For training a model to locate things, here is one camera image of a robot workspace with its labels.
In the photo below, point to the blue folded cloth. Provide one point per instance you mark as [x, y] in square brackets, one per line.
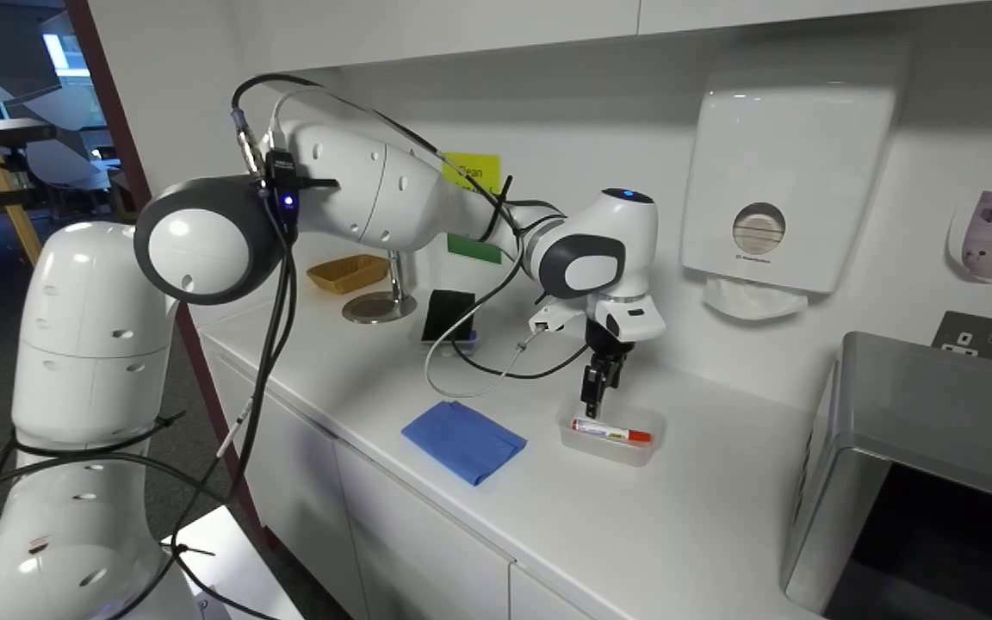
[463, 441]

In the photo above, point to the chrome tap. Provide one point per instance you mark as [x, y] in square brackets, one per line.
[403, 280]

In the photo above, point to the white platform board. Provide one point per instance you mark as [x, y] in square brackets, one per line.
[231, 563]

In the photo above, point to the white upper cabinets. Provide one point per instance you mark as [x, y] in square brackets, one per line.
[463, 28]

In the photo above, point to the steel box appliance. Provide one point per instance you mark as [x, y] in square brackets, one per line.
[930, 436]

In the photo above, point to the dark red door frame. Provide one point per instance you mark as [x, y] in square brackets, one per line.
[117, 126]

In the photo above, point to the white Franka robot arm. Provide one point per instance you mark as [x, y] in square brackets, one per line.
[95, 345]

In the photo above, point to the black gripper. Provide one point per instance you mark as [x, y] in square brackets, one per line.
[609, 345]

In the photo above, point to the green yellow cleaning poster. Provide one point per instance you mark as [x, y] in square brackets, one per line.
[471, 170]

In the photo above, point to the white paper towel dispenser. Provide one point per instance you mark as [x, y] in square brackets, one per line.
[791, 172]

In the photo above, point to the white base cabinets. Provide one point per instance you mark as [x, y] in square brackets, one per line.
[427, 539]

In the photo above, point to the white marker with red cap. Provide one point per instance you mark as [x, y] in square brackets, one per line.
[610, 431]

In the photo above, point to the clear plastic bowl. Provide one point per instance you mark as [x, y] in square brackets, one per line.
[642, 449]

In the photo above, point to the black box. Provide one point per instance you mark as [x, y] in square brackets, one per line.
[448, 314]

